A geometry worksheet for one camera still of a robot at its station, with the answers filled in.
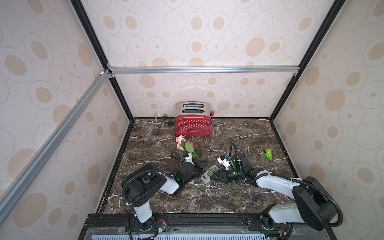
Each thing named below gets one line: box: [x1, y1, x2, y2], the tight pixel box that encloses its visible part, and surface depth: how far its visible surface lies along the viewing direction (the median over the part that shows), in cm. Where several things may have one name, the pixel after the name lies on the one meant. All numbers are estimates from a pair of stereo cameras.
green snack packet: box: [264, 148, 273, 161], surface depth 101 cm
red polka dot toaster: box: [175, 101, 215, 136], surface depth 104 cm
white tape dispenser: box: [200, 165, 219, 183], surface depth 87 cm
